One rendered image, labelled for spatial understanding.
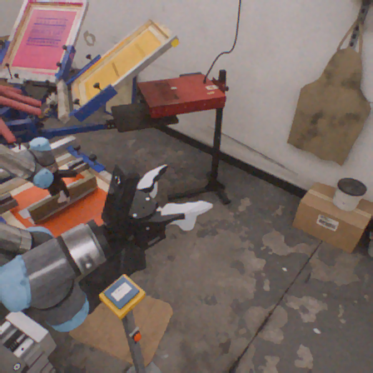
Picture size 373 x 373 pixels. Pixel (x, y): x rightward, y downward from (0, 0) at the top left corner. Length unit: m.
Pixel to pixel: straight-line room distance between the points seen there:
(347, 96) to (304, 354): 1.78
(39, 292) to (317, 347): 2.02
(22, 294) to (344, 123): 2.48
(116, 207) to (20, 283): 0.17
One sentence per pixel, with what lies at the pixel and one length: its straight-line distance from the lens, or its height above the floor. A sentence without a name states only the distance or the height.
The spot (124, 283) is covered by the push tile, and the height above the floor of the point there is 0.97.
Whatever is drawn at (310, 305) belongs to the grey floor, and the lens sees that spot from 2.49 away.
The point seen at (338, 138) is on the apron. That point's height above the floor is 0.76.
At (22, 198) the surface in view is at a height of 0.95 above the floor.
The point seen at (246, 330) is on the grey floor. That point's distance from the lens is 2.28.
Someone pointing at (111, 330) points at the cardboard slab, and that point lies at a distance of 2.28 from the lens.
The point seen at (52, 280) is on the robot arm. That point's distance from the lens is 0.53.
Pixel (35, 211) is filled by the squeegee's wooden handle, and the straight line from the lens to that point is 1.58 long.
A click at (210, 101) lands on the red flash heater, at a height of 1.09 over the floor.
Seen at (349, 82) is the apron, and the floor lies 1.19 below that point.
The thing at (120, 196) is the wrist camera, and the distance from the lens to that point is 0.49.
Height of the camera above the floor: 2.04
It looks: 40 degrees down
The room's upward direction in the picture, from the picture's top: straight up
